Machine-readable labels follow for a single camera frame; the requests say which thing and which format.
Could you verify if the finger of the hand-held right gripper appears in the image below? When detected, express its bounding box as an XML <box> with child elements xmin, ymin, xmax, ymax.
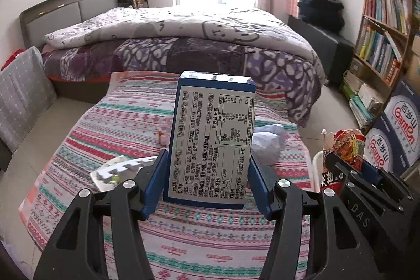
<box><xmin>325</xmin><ymin>151</ymin><xmax>406</xmax><ymax>213</ymax></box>
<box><xmin>359</xmin><ymin>160</ymin><xmax>420</xmax><ymax>202</ymax></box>

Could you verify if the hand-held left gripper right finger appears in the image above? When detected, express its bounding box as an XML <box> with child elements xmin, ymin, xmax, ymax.
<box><xmin>248</xmin><ymin>155</ymin><xmax>383</xmax><ymax>280</ymax></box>

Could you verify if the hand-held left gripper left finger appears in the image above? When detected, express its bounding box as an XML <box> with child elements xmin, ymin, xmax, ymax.
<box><xmin>33</xmin><ymin>149</ymin><xmax>169</xmax><ymax>280</ymax></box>

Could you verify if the red snack bag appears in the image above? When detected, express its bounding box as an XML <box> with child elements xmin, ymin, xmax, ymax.
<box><xmin>320</xmin><ymin>128</ymin><xmax>366</xmax><ymax>198</ymax></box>

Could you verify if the white trash bin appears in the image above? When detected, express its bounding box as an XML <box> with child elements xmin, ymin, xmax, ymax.
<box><xmin>312</xmin><ymin>151</ymin><xmax>325</xmax><ymax>193</ymax></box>

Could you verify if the blue and white carton box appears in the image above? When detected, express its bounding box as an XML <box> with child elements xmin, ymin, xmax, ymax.
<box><xmin>163</xmin><ymin>71</ymin><xmax>256</xmax><ymax>210</ymax></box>

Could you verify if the crumpled white paper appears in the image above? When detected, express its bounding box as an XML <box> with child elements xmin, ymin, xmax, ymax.
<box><xmin>251</xmin><ymin>124</ymin><xmax>285</xmax><ymax>166</ymax></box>

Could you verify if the pile of books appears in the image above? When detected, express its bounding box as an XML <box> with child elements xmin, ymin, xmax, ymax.
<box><xmin>343</xmin><ymin>70</ymin><xmax>384</xmax><ymax>130</ymax></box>

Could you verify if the striped patterned tablecloth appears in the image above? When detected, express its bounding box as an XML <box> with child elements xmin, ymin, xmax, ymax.
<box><xmin>18</xmin><ymin>71</ymin><xmax>312</xmax><ymax>280</ymax></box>

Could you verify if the dark storage bench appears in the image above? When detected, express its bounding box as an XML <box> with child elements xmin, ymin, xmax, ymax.
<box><xmin>288</xmin><ymin>15</ymin><xmax>355</xmax><ymax>85</ymax></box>

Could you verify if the row of leaning books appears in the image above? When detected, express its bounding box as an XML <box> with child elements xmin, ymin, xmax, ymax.
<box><xmin>355</xmin><ymin>22</ymin><xmax>402</xmax><ymax>85</ymax></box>

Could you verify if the purple patterned bed sheet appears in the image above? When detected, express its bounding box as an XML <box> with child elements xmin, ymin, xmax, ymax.
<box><xmin>41</xmin><ymin>37</ymin><xmax>324</xmax><ymax>128</ymax></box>

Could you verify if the pile of black clothes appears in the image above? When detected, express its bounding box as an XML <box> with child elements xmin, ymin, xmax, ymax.
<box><xmin>297</xmin><ymin>0</ymin><xmax>345</xmax><ymax>34</ymax></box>

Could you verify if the grey checked cushion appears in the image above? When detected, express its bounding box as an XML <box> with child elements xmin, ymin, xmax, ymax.
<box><xmin>0</xmin><ymin>46</ymin><xmax>58</xmax><ymax>152</ymax></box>

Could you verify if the row of upright books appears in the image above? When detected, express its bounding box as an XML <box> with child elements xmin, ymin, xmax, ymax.
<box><xmin>366</xmin><ymin>0</ymin><xmax>412</xmax><ymax>34</ymax></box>

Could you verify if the white cartoon print duvet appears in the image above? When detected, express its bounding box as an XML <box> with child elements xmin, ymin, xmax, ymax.
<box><xmin>43</xmin><ymin>6</ymin><xmax>325</xmax><ymax>80</ymax></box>

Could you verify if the wooden bookshelf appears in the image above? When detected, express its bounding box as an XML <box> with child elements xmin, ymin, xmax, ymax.
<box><xmin>341</xmin><ymin>0</ymin><xmax>414</xmax><ymax>133</ymax></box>

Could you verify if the red cloth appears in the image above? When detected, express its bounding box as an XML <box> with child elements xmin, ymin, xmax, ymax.
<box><xmin>2</xmin><ymin>49</ymin><xmax>25</xmax><ymax>71</ymax></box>

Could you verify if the dark bed frame with headboard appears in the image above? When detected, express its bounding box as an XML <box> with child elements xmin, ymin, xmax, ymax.
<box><xmin>19</xmin><ymin>0</ymin><xmax>119</xmax><ymax>105</ymax></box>

